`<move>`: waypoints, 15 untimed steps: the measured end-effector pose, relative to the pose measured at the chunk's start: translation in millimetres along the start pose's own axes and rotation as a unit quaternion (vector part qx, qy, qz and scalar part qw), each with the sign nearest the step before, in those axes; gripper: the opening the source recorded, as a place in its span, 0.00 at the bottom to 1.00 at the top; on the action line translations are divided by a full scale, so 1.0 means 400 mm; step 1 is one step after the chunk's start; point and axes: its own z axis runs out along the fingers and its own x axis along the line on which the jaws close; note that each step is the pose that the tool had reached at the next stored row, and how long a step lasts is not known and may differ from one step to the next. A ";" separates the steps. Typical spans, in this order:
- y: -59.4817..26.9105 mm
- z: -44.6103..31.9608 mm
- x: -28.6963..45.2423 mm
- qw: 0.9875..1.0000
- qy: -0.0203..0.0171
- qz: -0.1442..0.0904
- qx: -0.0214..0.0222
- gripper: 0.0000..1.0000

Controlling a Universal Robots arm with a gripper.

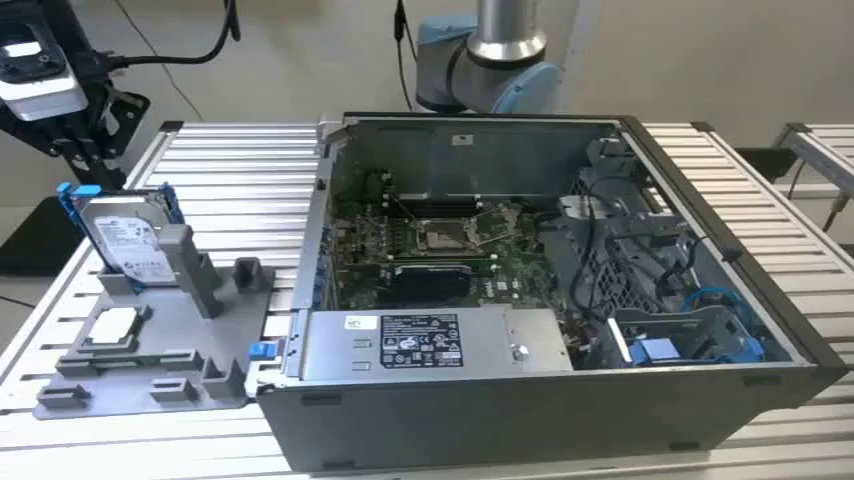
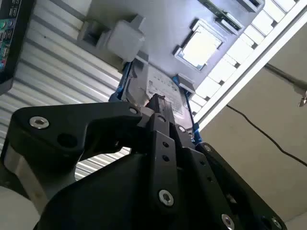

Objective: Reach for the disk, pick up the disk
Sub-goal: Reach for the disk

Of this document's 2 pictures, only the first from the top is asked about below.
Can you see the hard disk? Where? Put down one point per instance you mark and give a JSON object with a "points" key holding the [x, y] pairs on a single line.
{"points": [[126, 240]]}

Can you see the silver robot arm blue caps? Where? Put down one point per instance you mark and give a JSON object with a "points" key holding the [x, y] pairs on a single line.
{"points": [[500, 30]]}

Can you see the grey disk bay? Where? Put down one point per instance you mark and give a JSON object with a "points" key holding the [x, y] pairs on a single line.
{"points": [[667, 325]]}

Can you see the black floor stand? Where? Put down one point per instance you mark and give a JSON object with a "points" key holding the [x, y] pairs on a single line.
{"points": [[40, 235]]}

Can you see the silver CPU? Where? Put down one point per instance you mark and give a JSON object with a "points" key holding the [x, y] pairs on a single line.
{"points": [[114, 325]]}

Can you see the grey plastic parts rack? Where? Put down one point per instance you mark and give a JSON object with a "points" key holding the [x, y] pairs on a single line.
{"points": [[166, 320]]}

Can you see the black RAM slot row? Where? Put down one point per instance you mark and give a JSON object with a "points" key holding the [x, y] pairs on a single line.
{"points": [[433, 201]]}

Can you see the green RAM stick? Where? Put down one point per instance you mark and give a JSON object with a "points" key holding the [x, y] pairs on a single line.
{"points": [[126, 358]]}

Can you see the CPU socket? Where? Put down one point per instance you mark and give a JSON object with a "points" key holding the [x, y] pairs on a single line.
{"points": [[440, 234]]}

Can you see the blue case latch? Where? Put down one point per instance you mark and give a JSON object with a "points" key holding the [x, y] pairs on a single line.
{"points": [[261, 350]]}

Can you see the black expansion slot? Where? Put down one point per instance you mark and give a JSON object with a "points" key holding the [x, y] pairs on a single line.
{"points": [[440, 258]]}

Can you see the black heatsink shroud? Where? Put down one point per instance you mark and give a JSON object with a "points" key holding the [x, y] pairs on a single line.
{"points": [[429, 285]]}

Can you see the silver power supply unit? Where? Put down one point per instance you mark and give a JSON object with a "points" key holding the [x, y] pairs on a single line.
{"points": [[433, 345]]}

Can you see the green motherboard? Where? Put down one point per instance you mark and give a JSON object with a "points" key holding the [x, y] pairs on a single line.
{"points": [[520, 280]]}

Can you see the grey metal drive cage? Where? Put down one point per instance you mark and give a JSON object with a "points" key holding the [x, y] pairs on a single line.
{"points": [[627, 235]]}

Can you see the dark grey PC case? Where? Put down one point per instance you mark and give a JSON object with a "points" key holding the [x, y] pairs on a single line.
{"points": [[467, 425]]}

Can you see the blue carrier in bay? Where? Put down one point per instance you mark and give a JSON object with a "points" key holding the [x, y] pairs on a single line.
{"points": [[656, 350]]}

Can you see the black box under table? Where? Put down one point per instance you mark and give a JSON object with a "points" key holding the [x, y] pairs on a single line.
{"points": [[767, 160]]}

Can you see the metal slat side table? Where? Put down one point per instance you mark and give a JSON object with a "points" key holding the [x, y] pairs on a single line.
{"points": [[827, 145]]}

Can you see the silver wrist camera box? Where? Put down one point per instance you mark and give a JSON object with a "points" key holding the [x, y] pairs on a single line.
{"points": [[40, 95]]}

